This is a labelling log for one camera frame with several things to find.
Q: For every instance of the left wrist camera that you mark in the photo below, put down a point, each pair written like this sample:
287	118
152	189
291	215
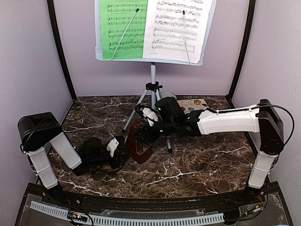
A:
116	143

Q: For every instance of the left black frame post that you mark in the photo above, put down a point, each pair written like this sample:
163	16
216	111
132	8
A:
59	48

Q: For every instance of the floral square plate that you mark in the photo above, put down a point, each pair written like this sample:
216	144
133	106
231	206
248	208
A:
189	105

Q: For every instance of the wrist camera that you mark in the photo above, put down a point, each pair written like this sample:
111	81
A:
116	143
147	113

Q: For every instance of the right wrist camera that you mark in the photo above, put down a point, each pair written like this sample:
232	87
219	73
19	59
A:
147	113

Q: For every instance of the white slotted cable duct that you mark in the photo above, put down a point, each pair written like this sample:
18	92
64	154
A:
123	218

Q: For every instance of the celadon green bowl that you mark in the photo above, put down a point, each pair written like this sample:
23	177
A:
168	94

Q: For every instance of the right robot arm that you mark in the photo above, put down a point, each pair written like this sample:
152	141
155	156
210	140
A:
168	118

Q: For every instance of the small circuit board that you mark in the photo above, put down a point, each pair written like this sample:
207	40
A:
76	217

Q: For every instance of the light blue music stand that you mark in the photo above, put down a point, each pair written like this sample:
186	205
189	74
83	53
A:
153	85

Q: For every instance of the black front rail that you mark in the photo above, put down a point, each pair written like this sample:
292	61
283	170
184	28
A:
91	203

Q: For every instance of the white sheet music page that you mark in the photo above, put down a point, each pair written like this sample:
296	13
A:
176	30

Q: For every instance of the green sheet music page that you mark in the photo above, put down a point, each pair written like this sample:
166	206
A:
122	24

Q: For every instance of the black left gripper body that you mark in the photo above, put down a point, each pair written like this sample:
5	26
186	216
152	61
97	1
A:
115	164

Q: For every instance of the red wooden metronome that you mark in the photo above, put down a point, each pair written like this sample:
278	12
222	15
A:
138	151

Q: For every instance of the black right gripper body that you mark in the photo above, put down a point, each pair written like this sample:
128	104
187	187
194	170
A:
146	133

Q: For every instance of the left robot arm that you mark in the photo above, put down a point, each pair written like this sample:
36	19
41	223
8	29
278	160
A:
40	130

